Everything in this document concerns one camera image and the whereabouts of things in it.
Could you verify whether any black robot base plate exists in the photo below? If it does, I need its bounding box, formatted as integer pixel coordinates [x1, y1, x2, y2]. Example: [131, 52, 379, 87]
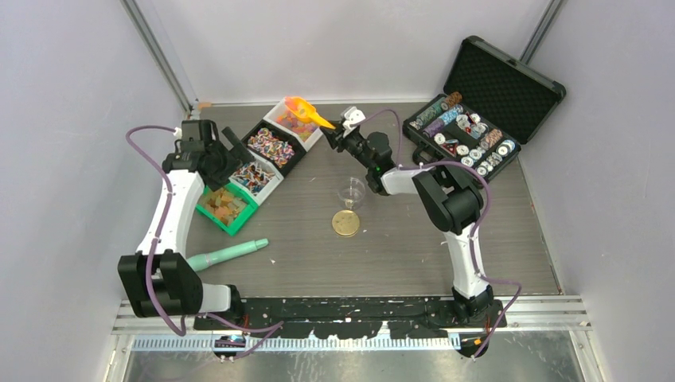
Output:
[221, 297, 503, 340]

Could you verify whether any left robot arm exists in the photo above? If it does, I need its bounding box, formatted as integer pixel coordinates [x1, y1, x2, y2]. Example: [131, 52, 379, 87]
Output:
[117, 119, 253, 329]

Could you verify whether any mint green pen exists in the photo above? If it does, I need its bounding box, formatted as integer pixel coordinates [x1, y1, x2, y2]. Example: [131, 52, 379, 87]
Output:
[187, 239, 269, 272]

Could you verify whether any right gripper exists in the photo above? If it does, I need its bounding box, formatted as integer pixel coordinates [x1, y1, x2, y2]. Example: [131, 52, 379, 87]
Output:
[321, 119, 375, 172]

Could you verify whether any black poker chip case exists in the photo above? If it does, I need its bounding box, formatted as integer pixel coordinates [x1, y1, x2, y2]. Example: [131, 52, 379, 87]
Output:
[403, 36, 567, 181]

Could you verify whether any gold jar lid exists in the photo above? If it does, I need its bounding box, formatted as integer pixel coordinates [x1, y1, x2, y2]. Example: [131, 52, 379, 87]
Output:
[331, 209, 361, 237]

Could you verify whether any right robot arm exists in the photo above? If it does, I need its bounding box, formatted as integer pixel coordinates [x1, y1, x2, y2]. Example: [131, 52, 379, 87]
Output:
[322, 127, 494, 327]

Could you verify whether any black bin with lollipops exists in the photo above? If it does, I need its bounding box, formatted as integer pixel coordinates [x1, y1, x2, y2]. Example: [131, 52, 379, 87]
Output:
[241, 120, 306, 177]

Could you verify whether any white bin with wrapped candies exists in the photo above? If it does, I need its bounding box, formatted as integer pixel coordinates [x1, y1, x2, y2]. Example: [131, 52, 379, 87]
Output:
[229, 157, 284, 205]

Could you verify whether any orange plastic scoop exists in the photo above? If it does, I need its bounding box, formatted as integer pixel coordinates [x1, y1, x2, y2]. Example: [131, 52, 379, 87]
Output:
[283, 96, 335, 130]

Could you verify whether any white bin with gummy candies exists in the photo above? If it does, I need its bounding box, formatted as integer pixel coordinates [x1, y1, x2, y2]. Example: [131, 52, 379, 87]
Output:
[263, 96, 322, 151]

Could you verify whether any clear plastic jar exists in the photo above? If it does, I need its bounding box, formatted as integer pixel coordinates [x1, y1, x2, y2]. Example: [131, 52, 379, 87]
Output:
[337, 177, 365, 211]

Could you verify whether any aluminium frame rail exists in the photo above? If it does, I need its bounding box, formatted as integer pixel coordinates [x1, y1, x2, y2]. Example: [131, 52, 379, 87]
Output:
[120, 0, 198, 116]

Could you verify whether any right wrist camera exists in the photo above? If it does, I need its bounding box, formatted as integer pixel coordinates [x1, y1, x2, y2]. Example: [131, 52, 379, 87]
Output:
[341, 106, 366, 132]

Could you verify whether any green bin with candies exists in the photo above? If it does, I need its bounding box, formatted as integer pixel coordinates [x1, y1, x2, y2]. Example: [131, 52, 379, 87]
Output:
[196, 183, 259, 236]

